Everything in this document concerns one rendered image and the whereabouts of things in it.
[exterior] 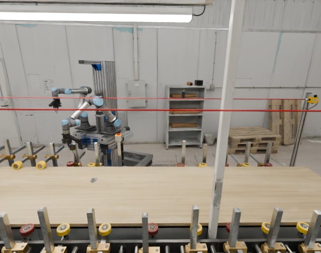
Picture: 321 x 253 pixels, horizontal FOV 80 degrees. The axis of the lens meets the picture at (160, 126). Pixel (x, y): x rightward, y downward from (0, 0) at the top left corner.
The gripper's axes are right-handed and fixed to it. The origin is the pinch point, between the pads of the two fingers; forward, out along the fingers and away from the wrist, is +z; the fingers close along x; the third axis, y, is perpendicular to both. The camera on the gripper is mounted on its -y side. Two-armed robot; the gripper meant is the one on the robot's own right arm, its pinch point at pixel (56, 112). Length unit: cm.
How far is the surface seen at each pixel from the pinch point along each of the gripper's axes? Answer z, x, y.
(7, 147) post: 25, -6, -71
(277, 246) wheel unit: 46, -273, -67
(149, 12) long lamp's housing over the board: -103, -168, -37
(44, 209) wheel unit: 17, -144, -126
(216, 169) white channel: -4, -232, -74
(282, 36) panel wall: -139, -310, 406
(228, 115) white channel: -37, -235, -73
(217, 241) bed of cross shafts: 48, -238, -77
